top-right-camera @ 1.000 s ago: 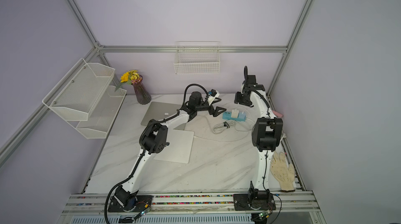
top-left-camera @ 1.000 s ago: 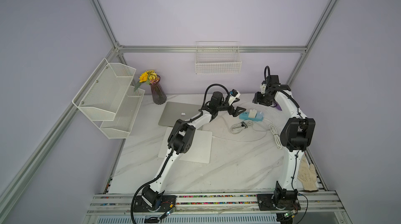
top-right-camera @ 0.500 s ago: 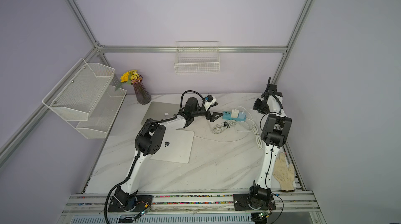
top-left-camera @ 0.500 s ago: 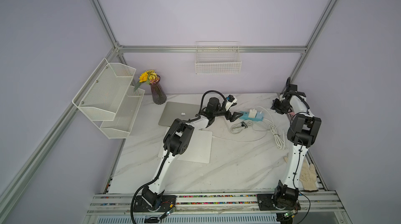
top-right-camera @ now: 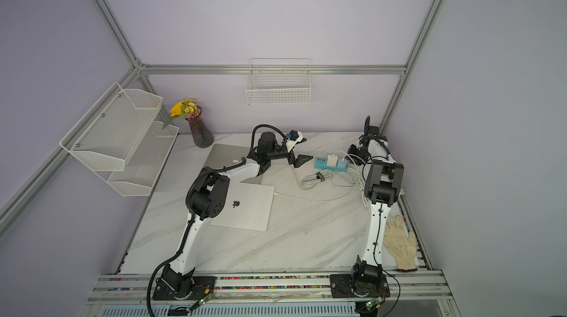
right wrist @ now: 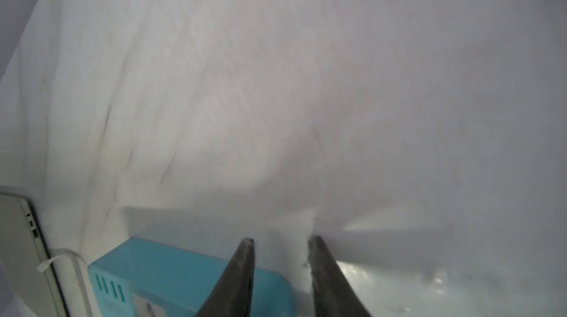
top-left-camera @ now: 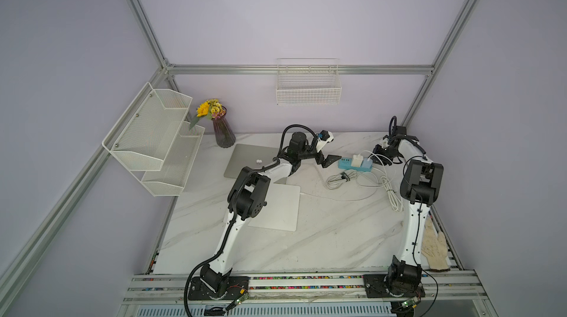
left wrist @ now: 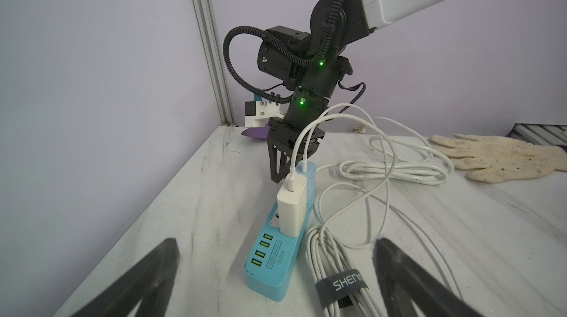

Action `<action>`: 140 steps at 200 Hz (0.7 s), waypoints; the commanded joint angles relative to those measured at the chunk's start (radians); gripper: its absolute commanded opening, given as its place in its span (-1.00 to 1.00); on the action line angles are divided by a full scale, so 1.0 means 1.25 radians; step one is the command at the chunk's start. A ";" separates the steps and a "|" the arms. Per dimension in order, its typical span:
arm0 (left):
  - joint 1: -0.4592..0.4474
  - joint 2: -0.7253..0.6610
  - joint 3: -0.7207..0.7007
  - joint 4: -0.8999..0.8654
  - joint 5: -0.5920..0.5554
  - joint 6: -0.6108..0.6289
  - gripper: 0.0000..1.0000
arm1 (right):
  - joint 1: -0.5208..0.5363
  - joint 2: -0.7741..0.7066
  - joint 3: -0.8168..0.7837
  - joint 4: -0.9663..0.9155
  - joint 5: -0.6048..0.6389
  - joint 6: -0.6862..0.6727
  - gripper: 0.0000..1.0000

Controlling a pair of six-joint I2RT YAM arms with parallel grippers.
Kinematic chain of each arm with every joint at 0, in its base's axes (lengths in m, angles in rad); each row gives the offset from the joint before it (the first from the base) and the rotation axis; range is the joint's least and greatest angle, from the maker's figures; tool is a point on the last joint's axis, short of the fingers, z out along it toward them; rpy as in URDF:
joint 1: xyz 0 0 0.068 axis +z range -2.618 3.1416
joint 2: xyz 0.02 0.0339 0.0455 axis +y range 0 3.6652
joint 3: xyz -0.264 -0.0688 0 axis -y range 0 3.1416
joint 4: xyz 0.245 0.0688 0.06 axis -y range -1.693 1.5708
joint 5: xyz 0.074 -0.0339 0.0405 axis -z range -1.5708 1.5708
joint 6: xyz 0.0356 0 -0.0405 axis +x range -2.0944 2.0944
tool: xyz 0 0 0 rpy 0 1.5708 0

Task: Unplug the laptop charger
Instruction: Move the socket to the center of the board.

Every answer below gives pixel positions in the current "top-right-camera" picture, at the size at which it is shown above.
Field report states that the turquoise power strip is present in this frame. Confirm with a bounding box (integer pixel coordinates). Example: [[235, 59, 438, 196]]
[[315, 157, 348, 172]]

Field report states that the white charger cable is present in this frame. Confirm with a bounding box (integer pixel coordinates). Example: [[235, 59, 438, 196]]
[[272, 150, 360, 203]]

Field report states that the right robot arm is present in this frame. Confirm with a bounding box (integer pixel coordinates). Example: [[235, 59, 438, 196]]
[[348, 117, 404, 289]]

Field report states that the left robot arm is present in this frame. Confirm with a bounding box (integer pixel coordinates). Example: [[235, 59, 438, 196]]
[[150, 124, 313, 300]]

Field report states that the silver grey laptop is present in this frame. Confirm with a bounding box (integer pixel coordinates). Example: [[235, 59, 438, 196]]
[[204, 144, 250, 169]]

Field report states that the white laptop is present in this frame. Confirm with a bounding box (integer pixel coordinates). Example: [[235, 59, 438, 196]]
[[211, 183, 275, 232]]

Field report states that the light blue plug adapter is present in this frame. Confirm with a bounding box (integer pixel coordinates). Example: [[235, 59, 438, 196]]
[[336, 158, 348, 171]]

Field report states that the purple glass vase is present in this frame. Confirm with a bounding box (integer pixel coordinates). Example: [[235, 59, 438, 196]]
[[187, 107, 214, 148]]

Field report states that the yellow flower bouquet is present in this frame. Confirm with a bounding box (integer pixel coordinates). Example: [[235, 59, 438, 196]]
[[162, 99, 202, 129]]

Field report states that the cream knitted glove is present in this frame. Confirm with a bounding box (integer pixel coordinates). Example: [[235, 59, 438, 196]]
[[384, 215, 417, 272]]

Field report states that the white two-tier mesh shelf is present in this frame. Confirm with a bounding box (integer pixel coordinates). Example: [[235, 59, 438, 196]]
[[60, 83, 179, 197]]

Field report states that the white power strip cord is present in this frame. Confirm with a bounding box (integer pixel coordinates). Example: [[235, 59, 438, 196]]
[[336, 150, 377, 211]]

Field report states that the white wire wall basket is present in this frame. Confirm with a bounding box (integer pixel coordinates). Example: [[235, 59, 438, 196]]
[[245, 58, 312, 106]]

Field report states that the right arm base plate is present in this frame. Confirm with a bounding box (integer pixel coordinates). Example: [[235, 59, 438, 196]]
[[329, 274, 391, 299]]

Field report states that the aluminium frame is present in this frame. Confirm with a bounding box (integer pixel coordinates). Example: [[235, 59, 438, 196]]
[[0, 0, 464, 317]]

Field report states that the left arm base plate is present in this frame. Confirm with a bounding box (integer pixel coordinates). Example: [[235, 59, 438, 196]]
[[152, 276, 216, 301]]

